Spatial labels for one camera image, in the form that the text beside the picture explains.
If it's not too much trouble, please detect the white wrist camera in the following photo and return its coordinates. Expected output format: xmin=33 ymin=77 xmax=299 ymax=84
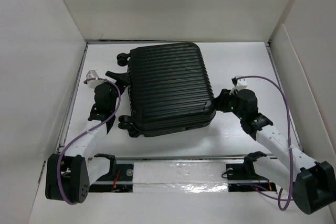
xmin=84 ymin=70 xmax=101 ymax=89
xmin=229 ymin=76 xmax=247 ymax=95

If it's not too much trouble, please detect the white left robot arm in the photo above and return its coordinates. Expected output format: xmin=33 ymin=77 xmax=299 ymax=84
xmin=45 ymin=70 xmax=129 ymax=205

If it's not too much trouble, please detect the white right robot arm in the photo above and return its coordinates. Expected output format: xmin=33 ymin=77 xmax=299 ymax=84
xmin=214 ymin=89 xmax=335 ymax=215

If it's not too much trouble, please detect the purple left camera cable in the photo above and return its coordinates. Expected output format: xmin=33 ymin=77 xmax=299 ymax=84
xmin=57 ymin=77 xmax=122 ymax=206

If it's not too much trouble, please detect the black ribbed hard-shell suitcase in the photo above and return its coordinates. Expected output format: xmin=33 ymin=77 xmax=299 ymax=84
xmin=117 ymin=42 xmax=216 ymax=137

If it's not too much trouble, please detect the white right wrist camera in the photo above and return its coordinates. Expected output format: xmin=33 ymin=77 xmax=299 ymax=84
xmin=229 ymin=76 xmax=247 ymax=95

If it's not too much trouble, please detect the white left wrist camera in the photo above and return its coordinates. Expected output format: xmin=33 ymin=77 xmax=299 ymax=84
xmin=84 ymin=70 xmax=101 ymax=89

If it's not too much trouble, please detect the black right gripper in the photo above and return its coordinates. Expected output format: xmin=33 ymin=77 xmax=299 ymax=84
xmin=211 ymin=88 xmax=245 ymax=120

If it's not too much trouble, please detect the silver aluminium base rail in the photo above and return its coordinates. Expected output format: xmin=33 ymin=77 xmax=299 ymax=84
xmin=89 ymin=155 xmax=278 ymax=187

